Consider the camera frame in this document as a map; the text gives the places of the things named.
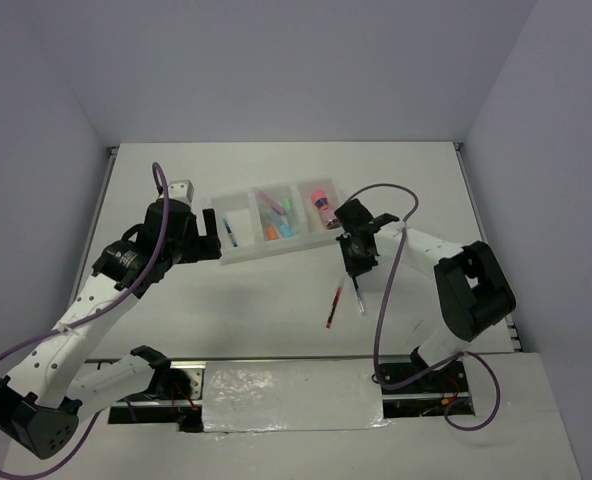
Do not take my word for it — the pink capped glue bottle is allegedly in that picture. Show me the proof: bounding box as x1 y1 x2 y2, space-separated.
310 189 340 230

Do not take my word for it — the red pen refill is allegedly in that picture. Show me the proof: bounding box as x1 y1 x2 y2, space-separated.
325 277 345 329

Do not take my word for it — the dark blue pen refill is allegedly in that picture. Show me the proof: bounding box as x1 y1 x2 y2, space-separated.
352 277 367 316

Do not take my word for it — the orange capped highlighter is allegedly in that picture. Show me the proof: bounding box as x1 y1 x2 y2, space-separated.
260 212 278 241

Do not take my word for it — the purple highlighter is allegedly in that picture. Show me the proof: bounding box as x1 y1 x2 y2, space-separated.
256 190 286 215

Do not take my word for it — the green capped highlighter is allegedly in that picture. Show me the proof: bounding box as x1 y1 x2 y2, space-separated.
282 196 294 212

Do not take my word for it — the blue highlighter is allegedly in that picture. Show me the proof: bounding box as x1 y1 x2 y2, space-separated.
272 212 294 238

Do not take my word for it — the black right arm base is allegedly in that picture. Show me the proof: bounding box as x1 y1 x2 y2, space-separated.
379 361 469 400

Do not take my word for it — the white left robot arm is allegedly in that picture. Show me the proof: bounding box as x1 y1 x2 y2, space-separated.
0 199 221 460

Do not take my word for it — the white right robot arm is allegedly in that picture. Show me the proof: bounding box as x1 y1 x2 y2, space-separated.
335 199 516 391

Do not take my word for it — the white three-compartment tray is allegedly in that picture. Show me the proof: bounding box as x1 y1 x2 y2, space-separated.
207 177 345 265

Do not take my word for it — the silver foil tape sheet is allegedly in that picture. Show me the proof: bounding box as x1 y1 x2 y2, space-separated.
202 359 387 433

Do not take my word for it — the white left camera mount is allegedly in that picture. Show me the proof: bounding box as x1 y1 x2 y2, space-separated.
168 180 194 206

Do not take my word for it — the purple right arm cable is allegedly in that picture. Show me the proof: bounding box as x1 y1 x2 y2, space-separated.
348 183 502 432

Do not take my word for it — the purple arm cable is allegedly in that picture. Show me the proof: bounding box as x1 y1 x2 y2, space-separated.
0 161 172 477
348 183 502 432

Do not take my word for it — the aluminium left table rail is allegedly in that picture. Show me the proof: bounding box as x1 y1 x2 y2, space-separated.
68 146 119 304

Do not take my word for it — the aluminium table edge rail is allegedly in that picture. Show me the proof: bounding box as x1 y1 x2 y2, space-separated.
453 142 524 353

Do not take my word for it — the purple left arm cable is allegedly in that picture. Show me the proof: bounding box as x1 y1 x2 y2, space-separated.
0 161 172 477

